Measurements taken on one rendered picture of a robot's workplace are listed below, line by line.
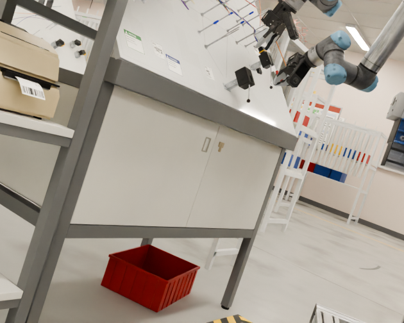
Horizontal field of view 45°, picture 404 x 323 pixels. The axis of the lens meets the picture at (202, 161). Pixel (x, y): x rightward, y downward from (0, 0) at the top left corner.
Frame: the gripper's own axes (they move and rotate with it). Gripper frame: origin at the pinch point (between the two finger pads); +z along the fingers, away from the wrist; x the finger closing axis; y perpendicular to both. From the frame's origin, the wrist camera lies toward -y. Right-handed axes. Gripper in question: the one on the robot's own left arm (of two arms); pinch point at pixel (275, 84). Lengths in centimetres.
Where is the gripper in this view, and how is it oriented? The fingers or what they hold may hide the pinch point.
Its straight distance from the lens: 204.5
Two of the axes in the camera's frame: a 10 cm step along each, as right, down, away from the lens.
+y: 3.0, -7.7, 5.7
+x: -7.5, -5.6, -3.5
